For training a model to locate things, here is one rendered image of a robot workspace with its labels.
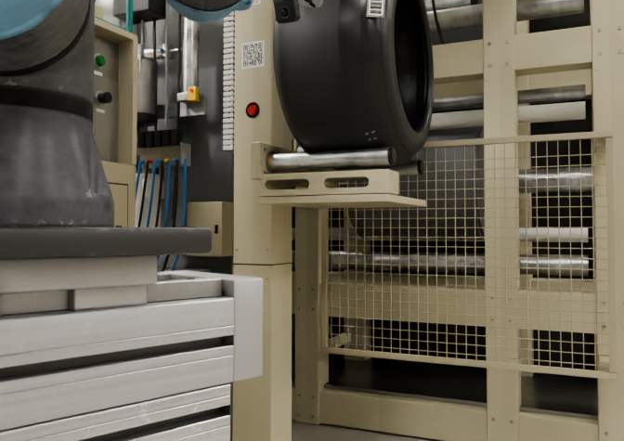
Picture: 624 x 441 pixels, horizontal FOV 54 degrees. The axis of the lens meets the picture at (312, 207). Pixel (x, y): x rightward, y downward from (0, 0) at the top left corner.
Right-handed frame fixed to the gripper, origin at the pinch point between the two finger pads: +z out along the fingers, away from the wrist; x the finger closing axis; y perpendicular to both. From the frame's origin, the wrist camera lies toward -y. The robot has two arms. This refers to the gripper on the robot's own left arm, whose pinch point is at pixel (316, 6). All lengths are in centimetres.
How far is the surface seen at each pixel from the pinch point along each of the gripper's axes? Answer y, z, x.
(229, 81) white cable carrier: -2, 30, 41
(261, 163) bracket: -29.6, 21.6, 24.1
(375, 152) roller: -27.8, 24.5, -6.4
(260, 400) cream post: -93, 40, 31
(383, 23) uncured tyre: -0.3, 12.4, -11.7
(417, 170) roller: -26, 53, -9
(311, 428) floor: -111, 95, 39
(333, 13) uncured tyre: 2.2, 8.3, -0.7
